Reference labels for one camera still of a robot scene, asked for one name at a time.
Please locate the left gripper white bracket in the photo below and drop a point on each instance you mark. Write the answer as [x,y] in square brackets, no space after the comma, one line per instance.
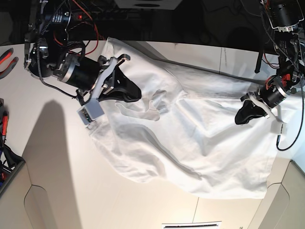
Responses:
[270,96]

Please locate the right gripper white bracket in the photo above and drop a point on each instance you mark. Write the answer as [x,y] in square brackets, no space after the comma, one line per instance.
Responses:
[101,80]

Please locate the white t-shirt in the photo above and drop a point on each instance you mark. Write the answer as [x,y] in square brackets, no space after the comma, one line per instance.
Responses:
[183,130]

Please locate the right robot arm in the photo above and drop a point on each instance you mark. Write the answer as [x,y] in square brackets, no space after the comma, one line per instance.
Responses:
[48,41]

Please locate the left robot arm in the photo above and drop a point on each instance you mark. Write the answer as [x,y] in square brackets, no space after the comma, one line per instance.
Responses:
[282,23]

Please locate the white monitor stand base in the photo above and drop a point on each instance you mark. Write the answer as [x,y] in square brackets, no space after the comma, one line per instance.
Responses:
[148,4]

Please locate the tool bin at left edge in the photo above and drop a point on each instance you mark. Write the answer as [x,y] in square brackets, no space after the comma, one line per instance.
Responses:
[10,163]

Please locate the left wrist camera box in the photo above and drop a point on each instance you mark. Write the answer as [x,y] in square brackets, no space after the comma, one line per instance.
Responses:
[278,127]

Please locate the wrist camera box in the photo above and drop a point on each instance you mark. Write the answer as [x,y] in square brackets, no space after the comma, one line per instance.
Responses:
[90,111]
[278,127]

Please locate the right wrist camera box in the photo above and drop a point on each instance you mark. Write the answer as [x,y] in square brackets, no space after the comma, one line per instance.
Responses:
[90,111]

